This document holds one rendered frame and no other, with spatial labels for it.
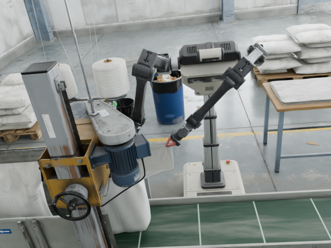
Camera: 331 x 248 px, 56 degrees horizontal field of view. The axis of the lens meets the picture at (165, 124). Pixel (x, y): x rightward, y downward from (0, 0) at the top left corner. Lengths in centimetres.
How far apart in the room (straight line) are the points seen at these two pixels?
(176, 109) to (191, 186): 159
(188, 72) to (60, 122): 98
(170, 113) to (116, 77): 275
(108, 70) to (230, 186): 173
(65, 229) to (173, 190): 133
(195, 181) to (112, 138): 157
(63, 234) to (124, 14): 826
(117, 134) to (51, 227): 101
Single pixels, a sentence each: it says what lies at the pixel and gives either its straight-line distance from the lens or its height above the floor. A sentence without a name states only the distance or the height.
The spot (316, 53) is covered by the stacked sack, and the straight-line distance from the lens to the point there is 533.
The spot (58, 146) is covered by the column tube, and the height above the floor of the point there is 140.
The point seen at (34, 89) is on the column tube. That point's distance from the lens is 139.
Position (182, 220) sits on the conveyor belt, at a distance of 241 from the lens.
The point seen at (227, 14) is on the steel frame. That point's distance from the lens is 941.
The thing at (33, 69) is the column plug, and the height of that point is 176.
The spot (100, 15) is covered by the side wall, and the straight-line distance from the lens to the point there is 1007.
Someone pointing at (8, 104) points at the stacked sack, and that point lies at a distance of 457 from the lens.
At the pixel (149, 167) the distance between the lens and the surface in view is 205.
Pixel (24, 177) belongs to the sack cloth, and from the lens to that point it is 230.
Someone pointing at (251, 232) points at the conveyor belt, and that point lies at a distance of 234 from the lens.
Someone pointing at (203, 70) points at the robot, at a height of 140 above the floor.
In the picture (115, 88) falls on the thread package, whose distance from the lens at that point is 151.
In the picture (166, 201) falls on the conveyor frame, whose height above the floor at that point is 39.
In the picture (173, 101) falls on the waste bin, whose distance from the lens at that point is 412.
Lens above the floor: 214
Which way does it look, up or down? 30 degrees down
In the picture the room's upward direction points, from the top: 7 degrees counter-clockwise
